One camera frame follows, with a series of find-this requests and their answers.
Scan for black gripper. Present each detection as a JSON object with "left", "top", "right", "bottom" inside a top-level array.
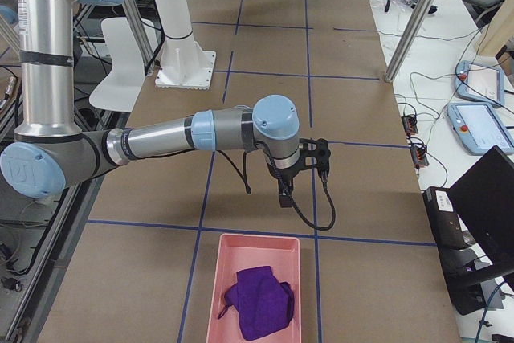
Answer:
[{"left": 267, "top": 158, "right": 305, "bottom": 208}]

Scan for purple cloth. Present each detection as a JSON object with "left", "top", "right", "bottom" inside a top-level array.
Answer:
[{"left": 217, "top": 266, "right": 295, "bottom": 341}]

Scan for pink plastic bin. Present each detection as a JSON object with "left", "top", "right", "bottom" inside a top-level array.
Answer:
[{"left": 206, "top": 234, "right": 302, "bottom": 342}]

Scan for black monitor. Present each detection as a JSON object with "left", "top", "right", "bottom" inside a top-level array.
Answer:
[{"left": 422, "top": 146, "right": 513, "bottom": 315}]

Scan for white chair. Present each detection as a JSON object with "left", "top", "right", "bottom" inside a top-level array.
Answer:
[{"left": 89, "top": 17, "right": 146, "bottom": 112}]

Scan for near teach pendant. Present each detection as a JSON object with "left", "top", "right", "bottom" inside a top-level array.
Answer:
[{"left": 447, "top": 102, "right": 513, "bottom": 155}]

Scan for teach pendant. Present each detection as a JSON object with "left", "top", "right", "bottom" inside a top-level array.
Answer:
[
  {"left": 455, "top": 60, "right": 505, "bottom": 107},
  {"left": 447, "top": 102, "right": 513, "bottom": 155}
]

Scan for far teach pendant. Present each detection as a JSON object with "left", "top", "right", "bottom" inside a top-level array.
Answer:
[{"left": 455, "top": 60, "right": 505, "bottom": 107}]

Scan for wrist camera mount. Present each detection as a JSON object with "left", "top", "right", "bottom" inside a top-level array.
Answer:
[{"left": 299, "top": 138, "right": 331, "bottom": 183}]

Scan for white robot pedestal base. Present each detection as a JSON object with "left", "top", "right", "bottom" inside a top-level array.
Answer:
[{"left": 155, "top": 0, "right": 216, "bottom": 90}]

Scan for aluminium frame post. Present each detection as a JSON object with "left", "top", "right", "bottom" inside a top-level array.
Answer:
[{"left": 385, "top": 0, "right": 434, "bottom": 83}]

